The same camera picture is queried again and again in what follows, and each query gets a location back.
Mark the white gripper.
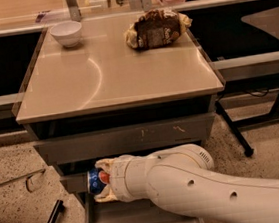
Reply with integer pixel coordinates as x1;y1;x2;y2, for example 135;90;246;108
94;154;138;203

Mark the blue pepsi can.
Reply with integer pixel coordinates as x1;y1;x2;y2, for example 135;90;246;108
87;168;110;195

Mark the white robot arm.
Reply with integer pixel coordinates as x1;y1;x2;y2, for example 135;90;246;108
95;144;279;223

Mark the grey middle drawer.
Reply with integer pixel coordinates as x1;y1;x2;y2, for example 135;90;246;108
59;160;95;193

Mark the grey open bottom drawer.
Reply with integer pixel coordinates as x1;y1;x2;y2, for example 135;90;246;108
77;176;207;223

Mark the grey drawer cabinet with countertop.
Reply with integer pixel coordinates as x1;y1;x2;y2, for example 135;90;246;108
2;2;242;223

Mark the grey top drawer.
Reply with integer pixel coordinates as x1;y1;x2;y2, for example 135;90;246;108
35;112;215;165

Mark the white ceramic bowl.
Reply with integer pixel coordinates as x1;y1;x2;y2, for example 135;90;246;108
50;21;82;47

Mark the brown chip bag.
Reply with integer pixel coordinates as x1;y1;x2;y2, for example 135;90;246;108
125;8;193;50

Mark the black table leg frame right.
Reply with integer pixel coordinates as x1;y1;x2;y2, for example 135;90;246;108
209;50;279;161

